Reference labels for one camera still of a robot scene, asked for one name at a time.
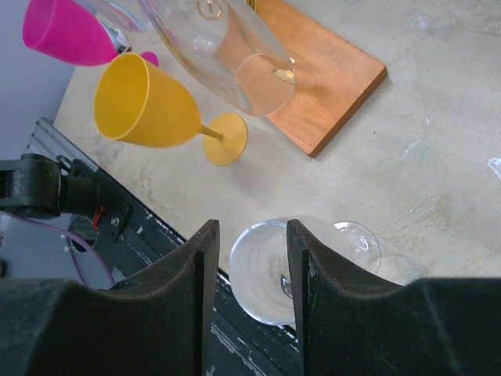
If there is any clear glass left of rack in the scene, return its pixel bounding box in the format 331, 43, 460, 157
88, 0, 151, 33

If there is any black base frame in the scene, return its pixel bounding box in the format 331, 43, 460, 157
1, 154, 300, 375

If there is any clear wine glass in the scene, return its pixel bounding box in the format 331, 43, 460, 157
229, 215, 381, 326
140, 1, 295, 117

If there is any yellow plastic goblet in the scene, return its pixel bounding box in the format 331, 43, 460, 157
93, 52, 248, 166

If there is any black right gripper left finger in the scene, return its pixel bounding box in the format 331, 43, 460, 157
1, 219, 220, 375

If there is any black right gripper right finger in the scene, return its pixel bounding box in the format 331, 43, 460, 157
287, 219, 500, 375

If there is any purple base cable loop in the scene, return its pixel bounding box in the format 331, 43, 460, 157
7, 213, 117, 289

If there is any pink plastic goblet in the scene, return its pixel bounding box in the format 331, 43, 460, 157
22, 0, 160, 68

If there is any clear wine glass front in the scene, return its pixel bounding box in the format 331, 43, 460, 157
229, 215, 381, 326

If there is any gold wine glass rack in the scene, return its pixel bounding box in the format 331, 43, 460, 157
245, 1, 387, 157

